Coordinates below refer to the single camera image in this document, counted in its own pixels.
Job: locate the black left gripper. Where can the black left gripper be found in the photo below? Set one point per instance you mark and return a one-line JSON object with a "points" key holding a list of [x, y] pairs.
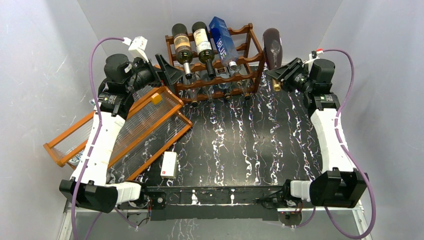
{"points": [[170, 75]]}

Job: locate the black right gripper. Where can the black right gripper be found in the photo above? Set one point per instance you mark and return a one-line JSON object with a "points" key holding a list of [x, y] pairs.
{"points": [[282, 72]]}

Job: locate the dark red gold-capped bottle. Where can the dark red gold-capped bottle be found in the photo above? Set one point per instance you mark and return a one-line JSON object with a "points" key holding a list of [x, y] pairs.
{"points": [[273, 50]]}

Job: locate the green bottle with white label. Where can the green bottle with white label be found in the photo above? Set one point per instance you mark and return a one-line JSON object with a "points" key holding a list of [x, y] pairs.
{"points": [[204, 49]]}

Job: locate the blue square bottle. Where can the blue square bottle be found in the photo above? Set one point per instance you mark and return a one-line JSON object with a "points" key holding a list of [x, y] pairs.
{"points": [[224, 43]]}

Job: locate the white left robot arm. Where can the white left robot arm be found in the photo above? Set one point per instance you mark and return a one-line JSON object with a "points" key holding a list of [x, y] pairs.
{"points": [[87, 187]]}

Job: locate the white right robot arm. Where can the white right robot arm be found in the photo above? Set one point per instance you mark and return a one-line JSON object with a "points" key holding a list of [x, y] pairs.
{"points": [[340, 184]]}

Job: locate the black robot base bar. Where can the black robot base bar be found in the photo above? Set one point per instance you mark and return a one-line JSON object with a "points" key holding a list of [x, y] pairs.
{"points": [[215, 202]]}

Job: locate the clear bottle with gold cap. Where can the clear bottle with gold cap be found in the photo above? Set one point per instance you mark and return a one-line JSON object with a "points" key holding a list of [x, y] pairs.
{"points": [[192, 92]]}

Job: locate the green bottle with tan label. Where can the green bottle with tan label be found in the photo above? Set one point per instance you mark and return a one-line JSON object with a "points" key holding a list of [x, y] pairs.
{"points": [[183, 50]]}

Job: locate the clear bottle without cap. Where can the clear bottle without cap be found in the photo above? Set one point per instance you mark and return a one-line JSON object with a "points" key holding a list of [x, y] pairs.
{"points": [[208, 89]]}

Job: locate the brown wooden wine rack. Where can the brown wooden wine rack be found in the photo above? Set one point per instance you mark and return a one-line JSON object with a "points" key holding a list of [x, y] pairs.
{"points": [[250, 54]]}

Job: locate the clear bottle with cork cap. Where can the clear bottle with cork cap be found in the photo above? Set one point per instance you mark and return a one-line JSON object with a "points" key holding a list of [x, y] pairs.
{"points": [[244, 84]]}

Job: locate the yellow block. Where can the yellow block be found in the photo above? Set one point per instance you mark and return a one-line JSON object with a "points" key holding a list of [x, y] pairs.
{"points": [[156, 98]]}

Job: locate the orange wooden tiered shelf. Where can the orange wooden tiered shelf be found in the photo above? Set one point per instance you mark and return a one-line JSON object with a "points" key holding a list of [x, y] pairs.
{"points": [[149, 131]]}

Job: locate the white box with red label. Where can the white box with red label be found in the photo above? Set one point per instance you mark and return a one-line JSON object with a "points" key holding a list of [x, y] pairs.
{"points": [[169, 165]]}

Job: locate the blue white tape roll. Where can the blue white tape roll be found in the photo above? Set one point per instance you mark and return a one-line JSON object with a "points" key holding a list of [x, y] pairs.
{"points": [[75, 160]]}

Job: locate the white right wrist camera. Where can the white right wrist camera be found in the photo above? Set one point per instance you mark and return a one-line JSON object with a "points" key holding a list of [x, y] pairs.
{"points": [[313, 56]]}

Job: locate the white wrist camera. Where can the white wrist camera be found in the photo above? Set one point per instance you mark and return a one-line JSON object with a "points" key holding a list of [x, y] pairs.
{"points": [[313, 56], [137, 48]]}

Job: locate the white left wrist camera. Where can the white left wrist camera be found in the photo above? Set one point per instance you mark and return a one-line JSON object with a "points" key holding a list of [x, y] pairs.
{"points": [[137, 48]]}

